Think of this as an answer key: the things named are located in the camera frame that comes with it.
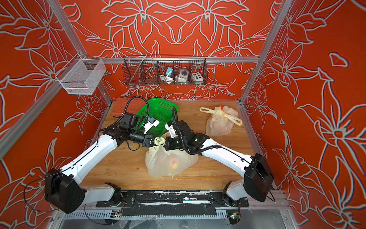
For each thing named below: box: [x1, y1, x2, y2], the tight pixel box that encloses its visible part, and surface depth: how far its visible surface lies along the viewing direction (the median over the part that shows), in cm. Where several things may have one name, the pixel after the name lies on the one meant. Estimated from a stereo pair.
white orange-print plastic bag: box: [145, 136, 199, 177], surface depth 77 cm
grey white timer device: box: [177, 68, 190, 83], surface depth 93 cm
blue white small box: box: [165, 67, 173, 77], surface depth 85 cm
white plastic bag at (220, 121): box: [199, 105, 243, 137], surface depth 94 cm
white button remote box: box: [191, 72, 204, 82], surface depth 97 cm
